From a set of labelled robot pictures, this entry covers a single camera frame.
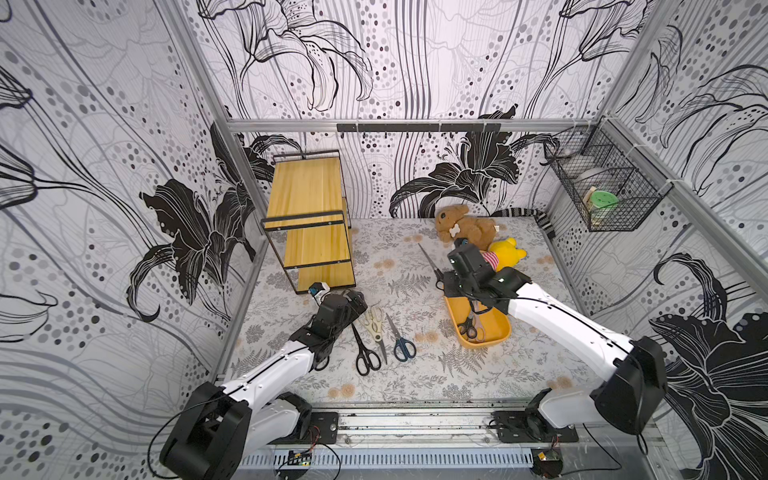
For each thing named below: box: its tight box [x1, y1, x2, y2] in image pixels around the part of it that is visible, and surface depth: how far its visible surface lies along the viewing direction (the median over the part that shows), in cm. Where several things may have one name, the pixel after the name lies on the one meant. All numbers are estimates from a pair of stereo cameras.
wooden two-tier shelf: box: [261, 149, 357, 295], surface depth 87 cm
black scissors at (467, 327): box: [458, 308, 478, 339], surface depth 90 cm
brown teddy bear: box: [435, 204, 497, 251], surface depth 109 cm
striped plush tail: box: [490, 208, 555, 238], surface depth 121 cm
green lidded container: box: [588, 190, 619, 220], surface depth 81 cm
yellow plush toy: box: [488, 237, 528, 272], surface depth 101 cm
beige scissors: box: [364, 306, 387, 364], surface depth 93 cm
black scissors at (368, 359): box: [351, 322, 381, 376], surface depth 86 cm
